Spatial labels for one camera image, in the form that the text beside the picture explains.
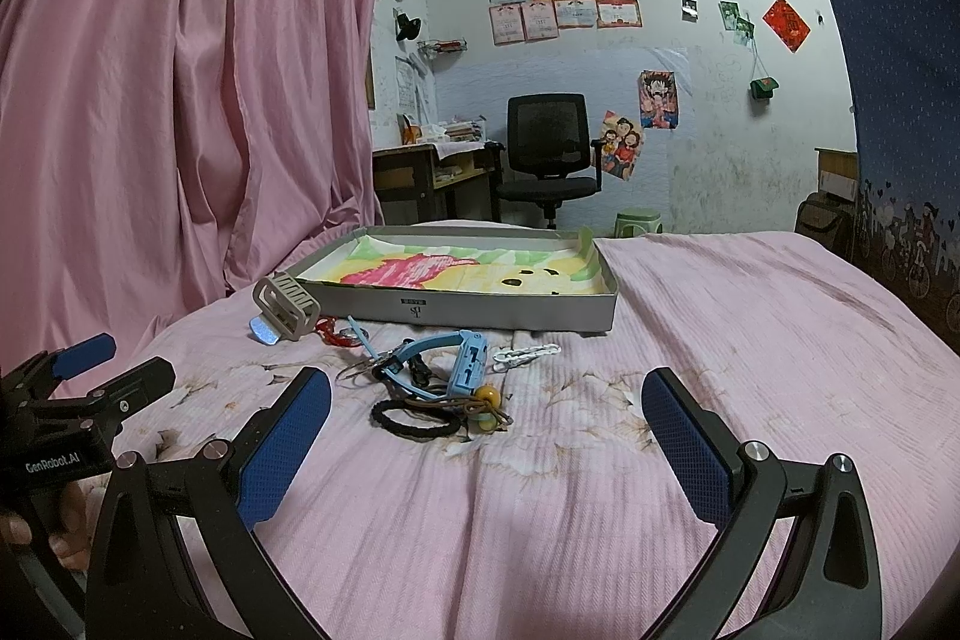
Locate black hair clip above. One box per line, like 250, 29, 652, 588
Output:
382, 356, 434, 392

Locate wooden desk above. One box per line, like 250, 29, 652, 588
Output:
373, 142, 505, 223

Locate cartoon family poster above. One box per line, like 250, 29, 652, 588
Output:
599, 110, 644, 182

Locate pink curtain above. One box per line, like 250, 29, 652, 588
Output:
2, 0, 381, 367

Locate dark bag on floor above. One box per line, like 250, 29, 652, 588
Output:
794, 191, 854, 257

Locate green plastic stool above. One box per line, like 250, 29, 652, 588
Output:
613, 208, 664, 239

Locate green hanging ornament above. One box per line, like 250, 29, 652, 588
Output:
748, 76, 779, 103

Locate green photos on wall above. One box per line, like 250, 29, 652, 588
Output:
718, 0, 755, 47

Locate blue starry curtain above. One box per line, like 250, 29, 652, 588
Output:
830, 0, 958, 346

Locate black office chair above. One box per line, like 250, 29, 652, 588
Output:
496, 92, 602, 229

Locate pink bed sheet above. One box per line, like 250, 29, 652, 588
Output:
116, 232, 958, 638

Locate cartoon boy poster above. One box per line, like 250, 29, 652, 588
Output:
638, 70, 679, 130

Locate blue kids smartwatch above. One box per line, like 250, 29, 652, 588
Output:
373, 330, 488, 403

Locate grey shallow box tray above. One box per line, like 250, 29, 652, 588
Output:
288, 221, 619, 335

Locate red square wall paper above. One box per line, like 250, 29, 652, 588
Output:
763, 0, 811, 53

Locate beige hair claw clip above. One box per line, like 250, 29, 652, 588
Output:
249, 273, 320, 346

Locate cardboard box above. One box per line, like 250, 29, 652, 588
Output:
817, 148, 859, 203

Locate black hair tie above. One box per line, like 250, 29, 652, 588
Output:
369, 398, 469, 440

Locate colourful drawing paper liner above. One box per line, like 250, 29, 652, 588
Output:
298, 230, 613, 296

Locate small photo on wall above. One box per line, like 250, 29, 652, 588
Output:
682, 0, 700, 23

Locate white chain bracelet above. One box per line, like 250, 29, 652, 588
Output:
488, 341, 563, 374

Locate person's left hand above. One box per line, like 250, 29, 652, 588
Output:
0, 482, 93, 572

